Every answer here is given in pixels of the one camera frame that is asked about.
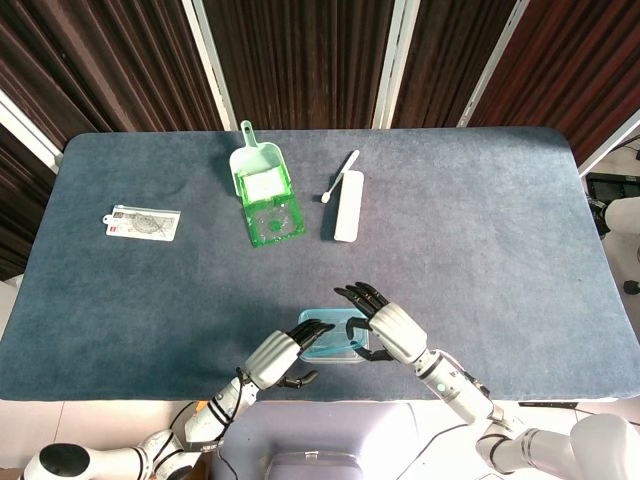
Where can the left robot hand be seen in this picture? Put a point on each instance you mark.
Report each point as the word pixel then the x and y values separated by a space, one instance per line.
pixel 270 360

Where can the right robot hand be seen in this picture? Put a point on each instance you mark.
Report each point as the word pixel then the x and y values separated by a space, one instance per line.
pixel 397 332

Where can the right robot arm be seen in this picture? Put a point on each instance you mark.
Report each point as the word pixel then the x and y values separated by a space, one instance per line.
pixel 450 390

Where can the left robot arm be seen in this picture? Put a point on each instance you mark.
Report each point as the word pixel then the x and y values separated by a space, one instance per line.
pixel 220 405

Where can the white rectangular case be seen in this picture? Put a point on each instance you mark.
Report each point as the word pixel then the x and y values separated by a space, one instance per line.
pixel 349 210

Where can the orange handheld device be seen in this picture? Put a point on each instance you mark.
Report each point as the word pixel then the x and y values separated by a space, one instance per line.
pixel 200 406

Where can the blue felt table cover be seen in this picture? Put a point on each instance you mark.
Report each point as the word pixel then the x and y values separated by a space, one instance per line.
pixel 450 250

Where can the green transparent plastic case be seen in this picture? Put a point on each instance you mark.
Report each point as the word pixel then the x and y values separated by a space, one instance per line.
pixel 272 227

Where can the white pad in case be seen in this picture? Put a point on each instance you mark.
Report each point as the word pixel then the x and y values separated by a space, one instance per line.
pixel 264 185

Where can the white small spoon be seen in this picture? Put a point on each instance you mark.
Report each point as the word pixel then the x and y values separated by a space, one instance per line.
pixel 354 156

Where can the ruler set in clear bag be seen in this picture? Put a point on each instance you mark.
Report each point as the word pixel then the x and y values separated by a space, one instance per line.
pixel 145 225

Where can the mint green plastic dustpan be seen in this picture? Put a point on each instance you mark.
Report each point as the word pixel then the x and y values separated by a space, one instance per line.
pixel 255 157

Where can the black plug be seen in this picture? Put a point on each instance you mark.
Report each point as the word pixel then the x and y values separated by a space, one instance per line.
pixel 631 287

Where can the black equipment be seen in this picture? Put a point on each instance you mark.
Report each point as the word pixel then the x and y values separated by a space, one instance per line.
pixel 597 187

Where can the white rounded object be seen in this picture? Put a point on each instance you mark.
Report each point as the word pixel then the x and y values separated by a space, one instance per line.
pixel 622 215

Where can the brown pleated curtain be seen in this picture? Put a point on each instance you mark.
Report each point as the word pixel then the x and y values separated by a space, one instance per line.
pixel 310 60

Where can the white frame post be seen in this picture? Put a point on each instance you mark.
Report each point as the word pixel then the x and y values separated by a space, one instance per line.
pixel 210 65
pixel 610 145
pixel 395 60
pixel 30 132
pixel 492 60

